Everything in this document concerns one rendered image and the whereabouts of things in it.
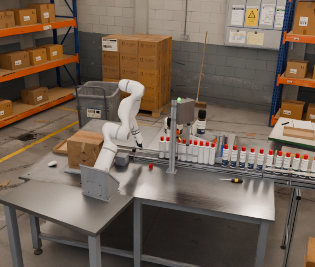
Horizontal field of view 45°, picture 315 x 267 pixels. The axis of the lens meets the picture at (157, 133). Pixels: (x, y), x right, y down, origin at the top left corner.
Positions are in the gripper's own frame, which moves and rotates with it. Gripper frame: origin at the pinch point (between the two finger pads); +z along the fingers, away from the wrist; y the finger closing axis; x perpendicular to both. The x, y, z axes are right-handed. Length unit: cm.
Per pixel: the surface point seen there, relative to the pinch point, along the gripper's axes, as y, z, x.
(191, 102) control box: -8, -33, -61
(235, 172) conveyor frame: -6, 38, -80
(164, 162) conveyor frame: -5.5, 16.5, -19.8
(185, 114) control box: -14, -26, -55
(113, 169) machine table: -28.6, 5.0, 19.3
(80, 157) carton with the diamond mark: -41, -17, 38
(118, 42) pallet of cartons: 335, -88, 128
